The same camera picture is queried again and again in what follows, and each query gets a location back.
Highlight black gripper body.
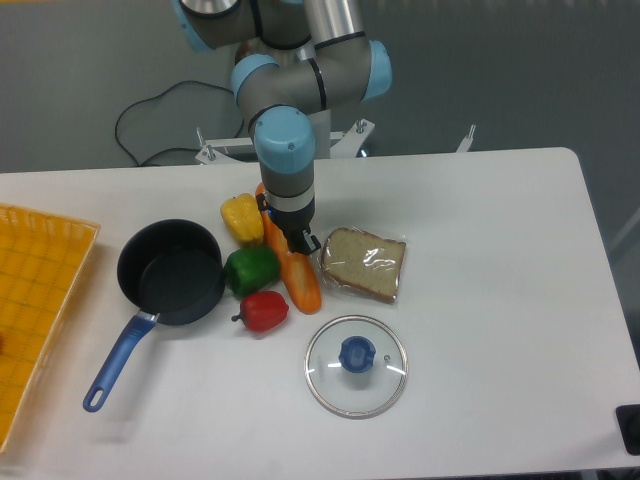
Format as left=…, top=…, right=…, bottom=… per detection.
left=256, top=192, right=316, bottom=240

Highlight toast slice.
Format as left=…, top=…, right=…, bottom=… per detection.
left=317, top=226, right=407, bottom=304

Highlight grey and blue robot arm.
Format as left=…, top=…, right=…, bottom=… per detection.
left=173, top=1, right=392, bottom=255

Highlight orange baguette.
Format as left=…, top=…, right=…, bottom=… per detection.
left=259, top=210, right=322, bottom=315

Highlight yellow bell pepper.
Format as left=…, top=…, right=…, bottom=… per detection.
left=220, top=193, right=264, bottom=247

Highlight green bell pepper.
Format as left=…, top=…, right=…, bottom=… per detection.
left=224, top=246, right=280, bottom=299

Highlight red bell pepper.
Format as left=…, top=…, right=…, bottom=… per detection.
left=231, top=291, right=289, bottom=334

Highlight glass lid with blue knob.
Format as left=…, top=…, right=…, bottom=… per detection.
left=304, top=315, right=409, bottom=419

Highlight yellow plastic basket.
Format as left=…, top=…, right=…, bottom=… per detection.
left=1, top=203, right=100, bottom=451

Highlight black device at table edge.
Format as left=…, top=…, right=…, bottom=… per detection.
left=615, top=404, right=640, bottom=456

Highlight white metal base frame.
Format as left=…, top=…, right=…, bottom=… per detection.
left=193, top=118, right=477, bottom=165

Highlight black pan with blue handle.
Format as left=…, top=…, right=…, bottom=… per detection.
left=83, top=219, right=225, bottom=413

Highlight black cable on floor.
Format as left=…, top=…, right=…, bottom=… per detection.
left=114, top=80, right=247, bottom=167

